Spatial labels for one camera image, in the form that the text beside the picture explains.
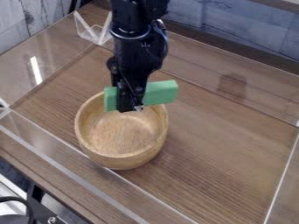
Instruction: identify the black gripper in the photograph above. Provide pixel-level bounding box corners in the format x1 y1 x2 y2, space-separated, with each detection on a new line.
107 19 169 113

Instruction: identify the black cable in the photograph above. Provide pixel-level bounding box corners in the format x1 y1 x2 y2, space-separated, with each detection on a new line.
0 196 34 218

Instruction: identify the clear acrylic tray wall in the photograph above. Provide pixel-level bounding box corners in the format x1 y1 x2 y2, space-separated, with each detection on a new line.
0 108 199 224

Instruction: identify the wooden bowl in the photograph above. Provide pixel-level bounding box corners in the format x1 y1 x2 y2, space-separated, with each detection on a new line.
74 92 170 170

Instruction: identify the clear acrylic corner bracket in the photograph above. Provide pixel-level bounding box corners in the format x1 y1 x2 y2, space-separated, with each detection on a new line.
74 11 112 46

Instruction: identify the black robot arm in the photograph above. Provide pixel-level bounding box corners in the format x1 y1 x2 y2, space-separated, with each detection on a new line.
107 0 170 113

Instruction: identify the black metal table frame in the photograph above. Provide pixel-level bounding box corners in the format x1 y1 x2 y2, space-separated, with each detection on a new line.
27 184 79 224

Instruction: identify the green rectangular block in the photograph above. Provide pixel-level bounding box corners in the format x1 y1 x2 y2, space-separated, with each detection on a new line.
104 80 179 112

